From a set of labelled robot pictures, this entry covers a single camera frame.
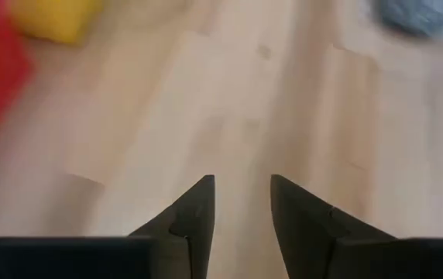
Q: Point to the bagged black round pad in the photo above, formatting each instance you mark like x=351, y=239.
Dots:
x=419, y=15

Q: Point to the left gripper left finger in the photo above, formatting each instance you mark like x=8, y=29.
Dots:
x=179, y=248

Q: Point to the yellow plastic basket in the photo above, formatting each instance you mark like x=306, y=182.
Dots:
x=55, y=19

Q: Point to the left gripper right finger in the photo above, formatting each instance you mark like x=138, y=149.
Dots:
x=322, y=248

